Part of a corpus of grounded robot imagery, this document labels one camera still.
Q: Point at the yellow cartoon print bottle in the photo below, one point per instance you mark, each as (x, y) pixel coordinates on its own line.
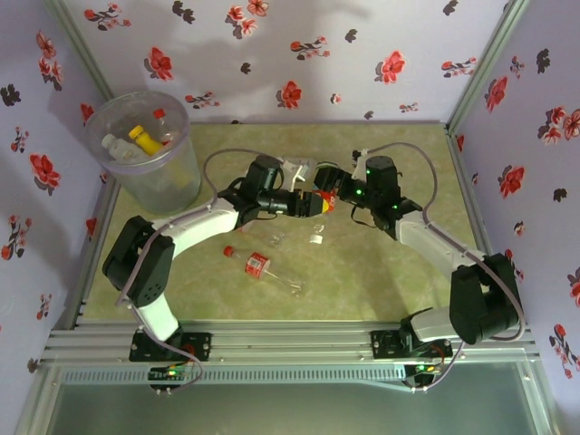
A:
(147, 142)

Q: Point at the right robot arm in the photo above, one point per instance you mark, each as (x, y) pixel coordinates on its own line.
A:
(430, 244)

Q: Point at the clear plastic bin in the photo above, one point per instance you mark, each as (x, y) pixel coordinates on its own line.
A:
(158, 190)

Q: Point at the loose white bottle cap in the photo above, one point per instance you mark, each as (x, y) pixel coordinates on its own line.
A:
(316, 239)

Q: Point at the small clear plastic scrap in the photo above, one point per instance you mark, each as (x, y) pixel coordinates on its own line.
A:
(277, 240)

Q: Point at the right circuit board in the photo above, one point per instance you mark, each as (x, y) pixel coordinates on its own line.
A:
(423, 369)

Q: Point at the circuit board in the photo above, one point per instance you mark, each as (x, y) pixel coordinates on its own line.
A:
(170, 374)
(423, 369)

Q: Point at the grey frosted panel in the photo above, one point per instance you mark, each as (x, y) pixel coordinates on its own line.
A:
(290, 408)

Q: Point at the left circuit board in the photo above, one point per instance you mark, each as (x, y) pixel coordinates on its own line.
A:
(170, 374)

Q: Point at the aluminium table back rail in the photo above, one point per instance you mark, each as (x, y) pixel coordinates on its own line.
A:
(317, 122)

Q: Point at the aluminium table side rail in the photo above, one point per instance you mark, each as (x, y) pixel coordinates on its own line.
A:
(466, 217)
(86, 267)

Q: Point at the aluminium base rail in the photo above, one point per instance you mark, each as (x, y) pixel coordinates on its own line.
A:
(290, 342)

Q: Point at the aluminium frame post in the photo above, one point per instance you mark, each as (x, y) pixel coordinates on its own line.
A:
(34, 403)
(541, 403)
(79, 45)
(487, 63)

